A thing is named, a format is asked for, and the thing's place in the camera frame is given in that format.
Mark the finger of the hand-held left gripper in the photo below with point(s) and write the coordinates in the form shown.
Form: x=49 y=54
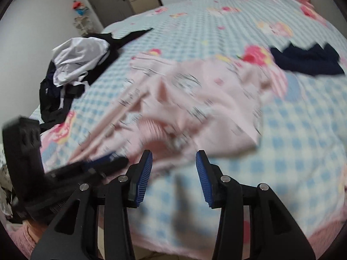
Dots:
x=101 y=158
x=116 y=163

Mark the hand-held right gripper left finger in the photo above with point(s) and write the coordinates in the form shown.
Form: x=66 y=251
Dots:
x=142 y=178

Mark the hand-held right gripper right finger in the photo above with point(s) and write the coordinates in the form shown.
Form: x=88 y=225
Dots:
x=203 y=178

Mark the pink printed pajama pants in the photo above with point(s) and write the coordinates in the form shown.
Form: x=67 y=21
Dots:
x=189 y=94

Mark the black garment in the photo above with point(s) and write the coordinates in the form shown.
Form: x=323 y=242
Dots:
x=54 y=111

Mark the blue checked cartoon blanket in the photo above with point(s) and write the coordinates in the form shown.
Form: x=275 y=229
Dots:
x=284 y=140

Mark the white garment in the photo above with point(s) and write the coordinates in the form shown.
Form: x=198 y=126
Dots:
x=78 y=57

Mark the white shelf rack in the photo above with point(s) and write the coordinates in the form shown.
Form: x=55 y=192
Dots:
x=82 y=24

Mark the red and blue toy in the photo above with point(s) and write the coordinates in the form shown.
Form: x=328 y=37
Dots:
x=80 y=8

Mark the navy garment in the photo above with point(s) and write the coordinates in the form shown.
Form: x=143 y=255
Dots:
x=303 y=62

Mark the grey door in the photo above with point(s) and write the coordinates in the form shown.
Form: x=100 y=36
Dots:
x=103 y=0

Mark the grey bed headboard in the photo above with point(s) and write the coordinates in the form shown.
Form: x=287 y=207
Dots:
x=329 y=8

